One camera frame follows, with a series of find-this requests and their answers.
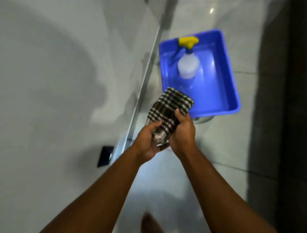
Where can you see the person's left hand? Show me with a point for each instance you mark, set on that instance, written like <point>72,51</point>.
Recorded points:
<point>144,144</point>

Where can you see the person's right hand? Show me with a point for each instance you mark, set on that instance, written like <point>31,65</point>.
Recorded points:
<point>183,136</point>

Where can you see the person's right thumb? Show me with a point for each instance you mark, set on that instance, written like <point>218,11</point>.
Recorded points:
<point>181,115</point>

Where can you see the person's left thumb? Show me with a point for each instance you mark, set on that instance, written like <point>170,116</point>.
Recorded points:
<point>156,125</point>

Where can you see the brown checkered cloth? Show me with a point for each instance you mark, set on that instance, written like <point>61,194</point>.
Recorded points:
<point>168,108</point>

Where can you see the person's right forearm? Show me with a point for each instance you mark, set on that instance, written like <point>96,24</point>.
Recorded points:
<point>220,196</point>

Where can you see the person's left forearm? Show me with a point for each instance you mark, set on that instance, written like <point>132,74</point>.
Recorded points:
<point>93,196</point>

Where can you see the round metal stool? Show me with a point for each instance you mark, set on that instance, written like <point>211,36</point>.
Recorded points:
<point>202,119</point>

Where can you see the blue plastic tray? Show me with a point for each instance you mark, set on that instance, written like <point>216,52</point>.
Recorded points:
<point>211,88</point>

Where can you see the white spray bottle yellow trigger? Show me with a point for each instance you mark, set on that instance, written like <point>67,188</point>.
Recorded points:
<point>188,62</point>

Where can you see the person's foot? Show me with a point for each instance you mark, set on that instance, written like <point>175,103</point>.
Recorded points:
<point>150,224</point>

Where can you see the metal door frame strip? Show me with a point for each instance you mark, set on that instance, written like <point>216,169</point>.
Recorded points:
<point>144,86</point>

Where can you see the black wall socket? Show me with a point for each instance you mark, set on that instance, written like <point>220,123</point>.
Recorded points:
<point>105,156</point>

